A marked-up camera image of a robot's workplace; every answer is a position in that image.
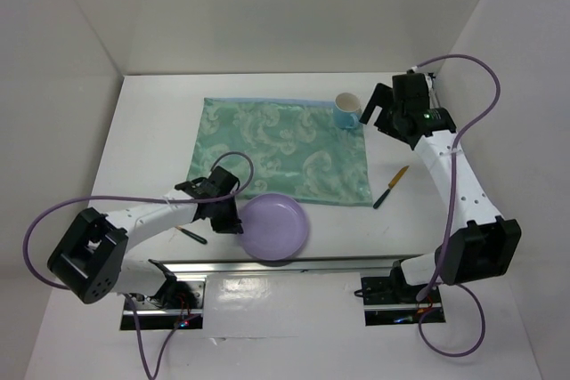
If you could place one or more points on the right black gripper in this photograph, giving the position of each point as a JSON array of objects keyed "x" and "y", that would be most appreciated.
[{"x": 383, "y": 97}]

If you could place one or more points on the lilac plastic plate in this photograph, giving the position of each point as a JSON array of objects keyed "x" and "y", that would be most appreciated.
[{"x": 275, "y": 227}]

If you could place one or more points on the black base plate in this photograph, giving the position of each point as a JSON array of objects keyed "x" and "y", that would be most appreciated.
[
  {"x": 386, "y": 291},
  {"x": 187, "y": 295}
]

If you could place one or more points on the light blue mug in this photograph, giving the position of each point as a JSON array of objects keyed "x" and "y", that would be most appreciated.
[{"x": 347, "y": 111}]

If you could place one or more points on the gold fork green handle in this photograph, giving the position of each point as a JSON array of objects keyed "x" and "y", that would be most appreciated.
[{"x": 192, "y": 235}]

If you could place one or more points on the gold knife green handle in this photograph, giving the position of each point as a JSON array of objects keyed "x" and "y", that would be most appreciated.
[{"x": 390, "y": 186}]

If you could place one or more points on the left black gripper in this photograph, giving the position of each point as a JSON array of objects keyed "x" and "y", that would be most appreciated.
[{"x": 231, "y": 224}]

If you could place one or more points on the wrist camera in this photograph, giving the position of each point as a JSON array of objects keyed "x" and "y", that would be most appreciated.
[
  {"x": 222, "y": 182},
  {"x": 411, "y": 91}
]

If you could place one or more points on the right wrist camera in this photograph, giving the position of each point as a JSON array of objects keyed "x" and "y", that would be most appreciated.
[{"x": 411, "y": 91}]

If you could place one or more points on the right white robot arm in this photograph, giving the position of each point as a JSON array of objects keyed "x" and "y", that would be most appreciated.
[{"x": 479, "y": 243}]

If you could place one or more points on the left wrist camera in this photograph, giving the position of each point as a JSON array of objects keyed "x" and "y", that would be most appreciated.
[{"x": 222, "y": 182}]

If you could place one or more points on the aluminium frame rail front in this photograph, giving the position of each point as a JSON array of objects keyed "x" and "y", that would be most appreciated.
[{"x": 366, "y": 264}]

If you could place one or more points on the teal patterned satin cloth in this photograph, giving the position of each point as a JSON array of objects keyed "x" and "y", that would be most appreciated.
[{"x": 287, "y": 147}]

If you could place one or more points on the aluminium frame rail right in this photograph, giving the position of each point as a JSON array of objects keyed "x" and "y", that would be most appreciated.
[{"x": 431, "y": 84}]

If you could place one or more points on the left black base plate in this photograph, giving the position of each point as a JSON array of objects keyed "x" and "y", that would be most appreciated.
[{"x": 187, "y": 295}]

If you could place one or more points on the aluminium frame rail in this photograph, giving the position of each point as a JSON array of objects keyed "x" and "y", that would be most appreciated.
[
  {"x": 366, "y": 264},
  {"x": 431, "y": 84}
]

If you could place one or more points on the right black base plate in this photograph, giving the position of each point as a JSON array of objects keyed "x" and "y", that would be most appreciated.
[{"x": 386, "y": 291}]

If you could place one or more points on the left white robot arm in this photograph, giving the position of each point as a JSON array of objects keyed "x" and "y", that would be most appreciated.
[{"x": 91, "y": 258}]

